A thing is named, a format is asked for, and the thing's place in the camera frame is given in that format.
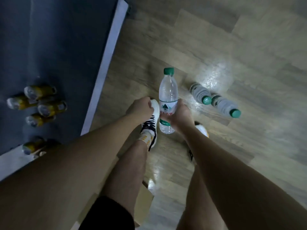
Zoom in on person's right hand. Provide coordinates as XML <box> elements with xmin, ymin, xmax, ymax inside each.
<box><xmin>159</xmin><ymin>98</ymin><xmax>195</xmax><ymax>135</ymax></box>

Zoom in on person's left hand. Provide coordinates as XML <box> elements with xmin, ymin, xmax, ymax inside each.
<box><xmin>126</xmin><ymin>97</ymin><xmax>155</xmax><ymax>121</ymax></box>

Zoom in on brown cardboard box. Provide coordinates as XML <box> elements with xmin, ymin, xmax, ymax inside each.
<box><xmin>72</xmin><ymin>155</ymin><xmax>155</xmax><ymax>230</ymax></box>

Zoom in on dark grey metal shelf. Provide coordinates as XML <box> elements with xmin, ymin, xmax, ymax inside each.
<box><xmin>0</xmin><ymin>0</ymin><xmax>129</xmax><ymax>182</ymax></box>

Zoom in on person's right forearm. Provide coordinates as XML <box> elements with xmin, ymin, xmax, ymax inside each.
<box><xmin>182</xmin><ymin>124</ymin><xmax>307</xmax><ymax>230</ymax></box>

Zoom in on person's left forearm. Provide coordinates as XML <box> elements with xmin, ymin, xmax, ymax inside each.
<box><xmin>0</xmin><ymin>113</ymin><xmax>144</xmax><ymax>230</ymax></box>

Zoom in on person's white left shoe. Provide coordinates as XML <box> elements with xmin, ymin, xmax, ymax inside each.
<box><xmin>140</xmin><ymin>99</ymin><xmax>160</xmax><ymax>151</ymax></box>

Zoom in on person's white shoe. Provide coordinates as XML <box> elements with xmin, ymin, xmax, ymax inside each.
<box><xmin>140</xmin><ymin>99</ymin><xmax>160</xmax><ymax>151</ymax></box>
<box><xmin>188</xmin><ymin>121</ymin><xmax>209</xmax><ymax>162</ymax></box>

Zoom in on person's white right shoe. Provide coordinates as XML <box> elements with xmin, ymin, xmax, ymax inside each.
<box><xmin>188</xmin><ymin>121</ymin><xmax>209</xmax><ymax>162</ymax></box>

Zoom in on person's yellow patterned left sock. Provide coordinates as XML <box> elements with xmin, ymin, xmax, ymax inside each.
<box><xmin>137</xmin><ymin>131</ymin><xmax>155</xmax><ymax>148</ymax></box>

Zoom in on person's left leg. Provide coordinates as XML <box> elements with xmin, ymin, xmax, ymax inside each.
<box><xmin>100</xmin><ymin>140</ymin><xmax>148</xmax><ymax>213</ymax></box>

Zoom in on person's leg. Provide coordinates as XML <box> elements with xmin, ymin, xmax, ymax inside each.
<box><xmin>176</xmin><ymin>165</ymin><xmax>228</xmax><ymax>230</ymax></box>
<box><xmin>100</xmin><ymin>140</ymin><xmax>148</xmax><ymax>213</ymax></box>

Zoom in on person's right leg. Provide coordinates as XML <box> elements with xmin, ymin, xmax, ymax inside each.
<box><xmin>176</xmin><ymin>165</ymin><xmax>228</xmax><ymax>230</ymax></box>

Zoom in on person's black shorts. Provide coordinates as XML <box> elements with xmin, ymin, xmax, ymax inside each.
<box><xmin>79</xmin><ymin>195</ymin><xmax>135</xmax><ymax>230</ymax></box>

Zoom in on group of small gold cans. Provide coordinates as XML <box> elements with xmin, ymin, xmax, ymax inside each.
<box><xmin>6</xmin><ymin>84</ymin><xmax>67</xmax><ymax>156</ymax></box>

